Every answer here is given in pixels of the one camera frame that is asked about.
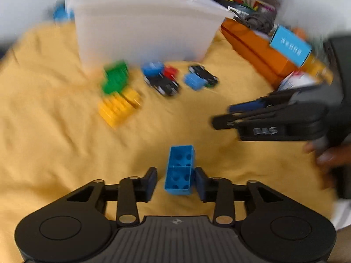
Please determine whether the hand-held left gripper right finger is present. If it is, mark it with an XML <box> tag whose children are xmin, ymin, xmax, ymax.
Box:
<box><xmin>194</xmin><ymin>167</ymin><xmax>286</xmax><ymax>227</ymax></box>

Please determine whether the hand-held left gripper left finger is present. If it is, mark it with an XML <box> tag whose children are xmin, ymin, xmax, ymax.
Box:
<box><xmin>66</xmin><ymin>167</ymin><xmax>158</xmax><ymax>227</ymax></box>

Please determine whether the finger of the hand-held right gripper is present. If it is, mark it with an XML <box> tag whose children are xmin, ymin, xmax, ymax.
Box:
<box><xmin>212</xmin><ymin>103</ymin><xmax>302</xmax><ymax>130</ymax></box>
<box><xmin>228</xmin><ymin>84</ymin><xmax>324</xmax><ymax>113</ymax></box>

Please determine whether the long blue brick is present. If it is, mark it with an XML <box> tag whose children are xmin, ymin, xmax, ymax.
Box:
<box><xmin>164</xmin><ymin>145</ymin><xmax>196</xmax><ymax>196</ymax></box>

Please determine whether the white plastic bin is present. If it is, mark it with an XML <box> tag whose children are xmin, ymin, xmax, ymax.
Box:
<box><xmin>66</xmin><ymin>0</ymin><xmax>235</xmax><ymax>74</ymax></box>

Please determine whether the person's right hand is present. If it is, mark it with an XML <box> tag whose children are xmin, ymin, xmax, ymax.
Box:
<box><xmin>304</xmin><ymin>142</ymin><xmax>351</xmax><ymax>189</ymax></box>

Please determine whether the white wet wipes pack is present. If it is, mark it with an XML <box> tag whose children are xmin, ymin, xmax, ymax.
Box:
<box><xmin>277</xmin><ymin>71</ymin><xmax>322</xmax><ymax>92</ymax></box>

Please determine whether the black and green toy car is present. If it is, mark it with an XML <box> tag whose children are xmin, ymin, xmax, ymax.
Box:
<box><xmin>189</xmin><ymin>65</ymin><xmax>219</xmax><ymax>89</ymax></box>

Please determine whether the small light blue brick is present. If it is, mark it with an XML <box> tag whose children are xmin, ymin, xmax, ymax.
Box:
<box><xmin>183</xmin><ymin>73</ymin><xmax>206</xmax><ymax>91</ymax></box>

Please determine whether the orange box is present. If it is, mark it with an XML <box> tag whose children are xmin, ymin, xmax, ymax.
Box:
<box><xmin>221</xmin><ymin>18</ymin><xmax>302</xmax><ymax>88</ymax></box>

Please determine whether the yellow box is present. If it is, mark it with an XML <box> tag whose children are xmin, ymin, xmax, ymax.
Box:
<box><xmin>300</xmin><ymin>54</ymin><xmax>334</xmax><ymax>84</ymax></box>

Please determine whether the blue and white box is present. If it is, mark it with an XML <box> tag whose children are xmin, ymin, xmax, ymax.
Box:
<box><xmin>269</xmin><ymin>25</ymin><xmax>313</xmax><ymax>68</ymax></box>

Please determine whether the black speaker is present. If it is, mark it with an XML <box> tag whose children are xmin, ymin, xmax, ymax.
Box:
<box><xmin>324</xmin><ymin>36</ymin><xmax>351</xmax><ymax>110</ymax></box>

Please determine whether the red brick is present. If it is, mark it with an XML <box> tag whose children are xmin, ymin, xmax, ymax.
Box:
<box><xmin>163</xmin><ymin>66</ymin><xmax>179</xmax><ymax>80</ymax></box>

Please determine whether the large yellow brick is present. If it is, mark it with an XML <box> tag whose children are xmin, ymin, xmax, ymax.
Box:
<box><xmin>98</xmin><ymin>93</ymin><xmax>138</xmax><ymax>128</ymax></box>

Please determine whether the small yellow brick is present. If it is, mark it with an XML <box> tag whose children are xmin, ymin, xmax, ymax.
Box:
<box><xmin>121</xmin><ymin>88</ymin><xmax>143</xmax><ymax>109</ymax></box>

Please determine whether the orange round toy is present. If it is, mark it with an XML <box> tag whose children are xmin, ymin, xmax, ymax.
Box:
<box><xmin>292</xmin><ymin>27</ymin><xmax>308</xmax><ymax>41</ymax></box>

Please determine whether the blue oval airplane toy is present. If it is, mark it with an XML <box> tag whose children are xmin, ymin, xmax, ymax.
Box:
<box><xmin>141</xmin><ymin>62</ymin><xmax>165</xmax><ymax>76</ymax></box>

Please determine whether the green brick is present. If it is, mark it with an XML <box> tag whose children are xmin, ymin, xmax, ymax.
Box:
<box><xmin>101</xmin><ymin>60</ymin><xmax>129</xmax><ymax>96</ymax></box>

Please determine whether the yellow blanket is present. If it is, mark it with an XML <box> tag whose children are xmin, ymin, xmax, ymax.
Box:
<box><xmin>0</xmin><ymin>23</ymin><xmax>338</xmax><ymax>263</ymax></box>

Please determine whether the brown fuzzy cloth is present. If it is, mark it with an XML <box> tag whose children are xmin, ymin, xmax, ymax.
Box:
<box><xmin>328</xmin><ymin>225</ymin><xmax>351</xmax><ymax>263</ymax></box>

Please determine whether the blue plastic piece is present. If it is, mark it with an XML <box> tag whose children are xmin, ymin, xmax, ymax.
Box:
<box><xmin>53</xmin><ymin>4</ymin><xmax>75</xmax><ymax>21</ymax></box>

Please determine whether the grey cable bundle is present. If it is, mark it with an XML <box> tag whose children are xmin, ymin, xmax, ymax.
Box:
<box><xmin>236</xmin><ymin>12</ymin><xmax>276</xmax><ymax>32</ymax></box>

